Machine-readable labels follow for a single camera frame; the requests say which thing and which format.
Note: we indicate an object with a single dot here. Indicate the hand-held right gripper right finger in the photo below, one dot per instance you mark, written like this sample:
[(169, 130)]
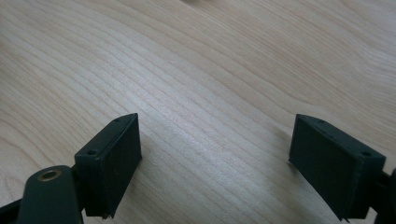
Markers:
[(336, 172)]

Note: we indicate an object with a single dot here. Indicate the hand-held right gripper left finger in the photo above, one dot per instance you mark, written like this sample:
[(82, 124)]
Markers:
[(109, 169)]

